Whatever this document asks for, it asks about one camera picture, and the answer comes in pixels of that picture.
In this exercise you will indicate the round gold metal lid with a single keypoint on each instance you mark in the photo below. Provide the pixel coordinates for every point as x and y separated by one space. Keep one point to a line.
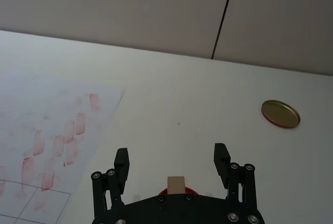
281 113

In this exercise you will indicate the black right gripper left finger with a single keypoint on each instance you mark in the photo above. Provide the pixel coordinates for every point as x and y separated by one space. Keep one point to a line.
121 168

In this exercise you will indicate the red round ink pad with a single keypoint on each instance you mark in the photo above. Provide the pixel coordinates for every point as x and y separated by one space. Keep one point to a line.
191 191

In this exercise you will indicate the white paper with red stamps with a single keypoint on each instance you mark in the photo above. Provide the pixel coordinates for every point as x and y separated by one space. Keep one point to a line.
52 141

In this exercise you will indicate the small beige wooden block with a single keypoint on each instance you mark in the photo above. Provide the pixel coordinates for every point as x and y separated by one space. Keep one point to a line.
176 185

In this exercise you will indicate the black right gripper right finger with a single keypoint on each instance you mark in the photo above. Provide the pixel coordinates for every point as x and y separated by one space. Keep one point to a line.
221 161

